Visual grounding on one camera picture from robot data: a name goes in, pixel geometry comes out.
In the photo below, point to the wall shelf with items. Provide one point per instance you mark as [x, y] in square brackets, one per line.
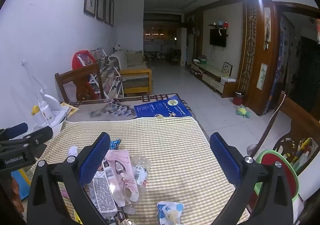
[218, 24]

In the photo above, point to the clear plastic wrapper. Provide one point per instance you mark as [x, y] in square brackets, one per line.
[141, 167]

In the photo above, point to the red bag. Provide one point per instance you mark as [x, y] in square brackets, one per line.
[77, 57]

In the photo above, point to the green plush turtle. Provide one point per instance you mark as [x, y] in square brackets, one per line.
[242, 112]

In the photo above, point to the red basin with green rim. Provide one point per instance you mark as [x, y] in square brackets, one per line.
[272, 160]

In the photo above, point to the small framed picture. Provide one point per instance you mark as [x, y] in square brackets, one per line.
[227, 68]

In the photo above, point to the blue plastic tray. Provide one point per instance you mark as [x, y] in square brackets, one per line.
[21, 185]

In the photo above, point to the dark door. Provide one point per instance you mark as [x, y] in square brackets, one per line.
[308, 72]

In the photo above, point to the low television cabinet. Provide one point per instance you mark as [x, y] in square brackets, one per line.
[212, 77]

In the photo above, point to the wooden sofa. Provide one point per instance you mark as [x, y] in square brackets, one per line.
[136, 74]

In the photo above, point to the rack of picture books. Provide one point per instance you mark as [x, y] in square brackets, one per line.
[112, 77]

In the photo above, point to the white tabletop appliance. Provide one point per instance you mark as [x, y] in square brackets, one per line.
[51, 112]

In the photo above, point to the carved wooden partition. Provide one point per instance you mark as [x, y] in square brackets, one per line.
[252, 52]

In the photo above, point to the blue book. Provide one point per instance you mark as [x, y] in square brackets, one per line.
[162, 108]

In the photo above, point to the striped table cloth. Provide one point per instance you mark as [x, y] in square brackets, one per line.
[175, 152]

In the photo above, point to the white barcode packet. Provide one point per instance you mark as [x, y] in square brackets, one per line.
[103, 195]

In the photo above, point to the plain-backed wooden chair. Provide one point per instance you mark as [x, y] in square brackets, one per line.
[75, 72]

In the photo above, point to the wall-mounted television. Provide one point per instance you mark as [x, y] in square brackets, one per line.
[218, 37]

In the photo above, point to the white round floor object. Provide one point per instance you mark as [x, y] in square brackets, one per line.
[251, 150]

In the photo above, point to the white paper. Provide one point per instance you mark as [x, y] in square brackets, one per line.
[73, 151]

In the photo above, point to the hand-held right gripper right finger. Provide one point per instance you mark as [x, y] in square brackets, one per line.
[225, 161]

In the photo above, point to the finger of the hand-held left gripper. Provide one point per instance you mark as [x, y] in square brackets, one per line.
[40, 135]
[15, 130]

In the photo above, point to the pink wrapper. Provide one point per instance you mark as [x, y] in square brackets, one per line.
[122, 172]

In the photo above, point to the white tall cabinet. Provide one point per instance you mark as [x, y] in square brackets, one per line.
[181, 46]

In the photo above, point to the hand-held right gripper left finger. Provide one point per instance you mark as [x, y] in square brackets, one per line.
[93, 158]

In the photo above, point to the floral table mat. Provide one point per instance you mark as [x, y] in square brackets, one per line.
[100, 111]

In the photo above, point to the carved wooden chair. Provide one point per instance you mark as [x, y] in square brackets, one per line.
[282, 110]

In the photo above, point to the small red bin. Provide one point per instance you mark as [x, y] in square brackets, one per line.
[238, 98]

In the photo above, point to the blue patterned curtain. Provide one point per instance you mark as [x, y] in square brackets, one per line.
[280, 64]

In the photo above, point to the yellow packet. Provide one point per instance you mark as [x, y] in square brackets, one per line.
[78, 220]

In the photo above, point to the yellow booklet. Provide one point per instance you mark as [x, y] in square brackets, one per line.
[71, 110]

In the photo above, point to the blue and white packet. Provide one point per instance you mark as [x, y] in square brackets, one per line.
[170, 212]

